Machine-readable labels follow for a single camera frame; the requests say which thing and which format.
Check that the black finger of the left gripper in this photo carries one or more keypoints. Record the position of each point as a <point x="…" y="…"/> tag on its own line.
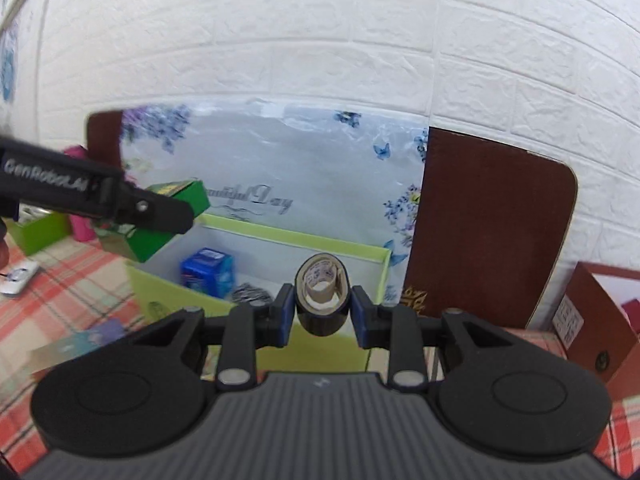
<point x="50" y="180"/>

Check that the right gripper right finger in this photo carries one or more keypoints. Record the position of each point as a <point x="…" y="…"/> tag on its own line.
<point x="395" y="329"/>

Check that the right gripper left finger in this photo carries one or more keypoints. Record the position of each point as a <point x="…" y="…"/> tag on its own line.
<point x="246" y="329"/>

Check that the black tape roll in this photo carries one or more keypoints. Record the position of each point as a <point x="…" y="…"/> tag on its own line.
<point x="322" y="295"/>

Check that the dark green small box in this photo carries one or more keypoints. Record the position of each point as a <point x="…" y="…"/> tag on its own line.
<point x="172" y="211"/>

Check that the operator hand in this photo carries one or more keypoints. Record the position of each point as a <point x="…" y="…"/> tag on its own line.
<point x="4" y="248"/>

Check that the green tray box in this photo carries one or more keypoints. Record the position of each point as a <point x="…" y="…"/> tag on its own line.
<point x="36" y="228"/>

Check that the blue small box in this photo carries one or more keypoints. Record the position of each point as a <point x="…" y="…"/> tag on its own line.
<point x="209" y="272"/>

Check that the light green shoe box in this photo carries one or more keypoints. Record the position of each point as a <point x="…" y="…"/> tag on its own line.
<point x="264" y="257"/>

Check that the pink thermos bottle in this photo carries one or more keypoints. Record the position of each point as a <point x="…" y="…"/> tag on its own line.
<point x="82" y="229"/>

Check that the white charger device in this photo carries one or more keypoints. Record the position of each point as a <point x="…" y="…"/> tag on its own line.
<point x="16" y="279"/>

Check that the plaid bed sheet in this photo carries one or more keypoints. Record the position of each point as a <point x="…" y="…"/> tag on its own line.
<point x="80" y="286"/>

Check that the dark brown headboard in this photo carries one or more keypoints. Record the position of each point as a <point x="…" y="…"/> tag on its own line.
<point x="491" y="222"/>

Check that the floral pillow Beautiful Day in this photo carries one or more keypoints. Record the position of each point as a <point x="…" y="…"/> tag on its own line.
<point x="354" y="175"/>

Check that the brown cardboard box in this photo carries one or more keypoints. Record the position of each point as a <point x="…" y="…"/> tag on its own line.
<point x="597" y="322"/>

